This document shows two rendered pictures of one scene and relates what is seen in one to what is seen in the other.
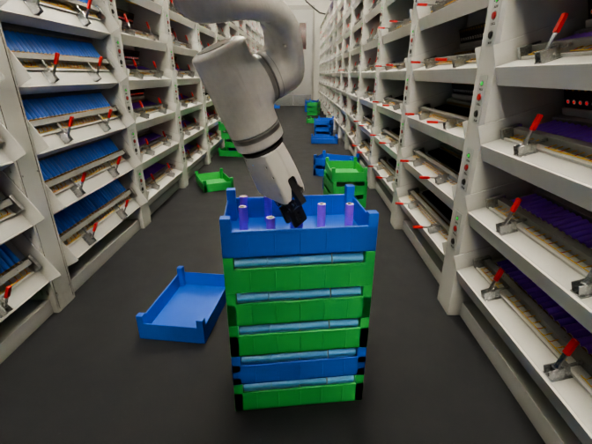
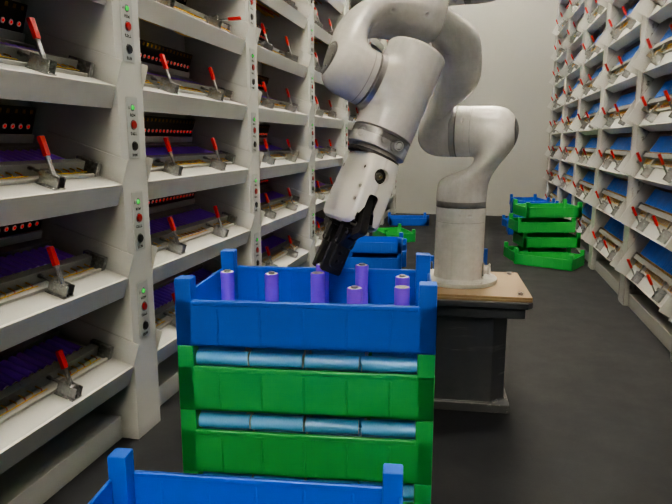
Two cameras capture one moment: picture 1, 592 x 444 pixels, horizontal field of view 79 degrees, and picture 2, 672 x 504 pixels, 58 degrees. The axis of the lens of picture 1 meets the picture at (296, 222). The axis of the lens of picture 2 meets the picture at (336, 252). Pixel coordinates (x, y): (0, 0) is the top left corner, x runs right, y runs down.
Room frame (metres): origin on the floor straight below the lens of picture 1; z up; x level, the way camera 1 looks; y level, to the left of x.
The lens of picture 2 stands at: (1.46, 0.19, 0.64)
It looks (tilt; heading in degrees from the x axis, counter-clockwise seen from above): 10 degrees down; 192
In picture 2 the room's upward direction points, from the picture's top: straight up
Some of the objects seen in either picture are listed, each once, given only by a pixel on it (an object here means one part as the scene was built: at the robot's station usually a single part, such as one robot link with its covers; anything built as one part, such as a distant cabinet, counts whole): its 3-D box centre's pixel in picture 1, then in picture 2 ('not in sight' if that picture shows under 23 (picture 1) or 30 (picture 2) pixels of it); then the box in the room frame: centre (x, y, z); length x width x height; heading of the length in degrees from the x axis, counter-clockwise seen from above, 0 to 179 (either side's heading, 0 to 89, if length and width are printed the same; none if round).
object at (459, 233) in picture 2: not in sight; (459, 243); (-0.05, 0.17, 0.39); 0.19 x 0.19 x 0.18
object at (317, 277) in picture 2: not in sight; (317, 297); (0.72, 0.00, 0.44); 0.02 x 0.02 x 0.06
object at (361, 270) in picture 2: (270, 231); (361, 286); (0.65, 0.05, 0.44); 0.02 x 0.02 x 0.06
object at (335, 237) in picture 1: (295, 217); (315, 294); (0.72, 0.00, 0.44); 0.30 x 0.20 x 0.08; 96
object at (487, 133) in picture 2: not in sight; (476, 156); (-0.05, 0.20, 0.60); 0.19 x 0.12 x 0.24; 83
